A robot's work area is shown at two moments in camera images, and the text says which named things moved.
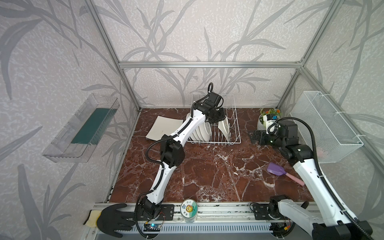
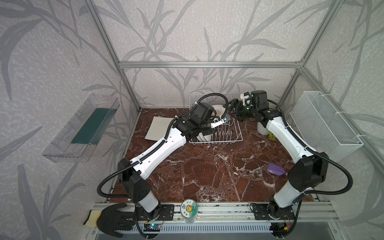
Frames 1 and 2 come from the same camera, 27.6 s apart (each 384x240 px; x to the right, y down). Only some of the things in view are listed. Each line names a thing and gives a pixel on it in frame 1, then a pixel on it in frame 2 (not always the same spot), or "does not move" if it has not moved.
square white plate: [224, 126] to [159, 128]
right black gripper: [259, 137] to [237, 111]
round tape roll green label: [188, 210] does not move
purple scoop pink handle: [277, 170] does not move
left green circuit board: [152, 227] does not move
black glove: [110, 220] does not move
